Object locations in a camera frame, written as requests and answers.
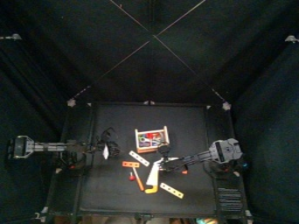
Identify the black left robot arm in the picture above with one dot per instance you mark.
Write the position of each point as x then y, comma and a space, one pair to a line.
47, 146

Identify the wooden toy toolbox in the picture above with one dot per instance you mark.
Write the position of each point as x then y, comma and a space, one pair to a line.
151, 140

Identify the white paper tag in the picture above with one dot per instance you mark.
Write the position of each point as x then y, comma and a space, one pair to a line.
106, 152

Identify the grey metal frame bracket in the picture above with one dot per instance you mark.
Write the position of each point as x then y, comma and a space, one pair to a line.
291, 38
71, 102
249, 216
148, 102
12, 37
40, 216
226, 106

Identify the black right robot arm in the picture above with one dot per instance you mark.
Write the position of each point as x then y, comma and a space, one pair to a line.
218, 151

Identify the red toy piece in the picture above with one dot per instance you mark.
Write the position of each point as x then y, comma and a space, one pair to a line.
156, 135

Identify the yellow four-hole wooden block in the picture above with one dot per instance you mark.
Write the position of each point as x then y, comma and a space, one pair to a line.
171, 190

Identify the orange holed wooden block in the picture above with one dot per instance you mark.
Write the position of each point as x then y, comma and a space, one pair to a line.
131, 164

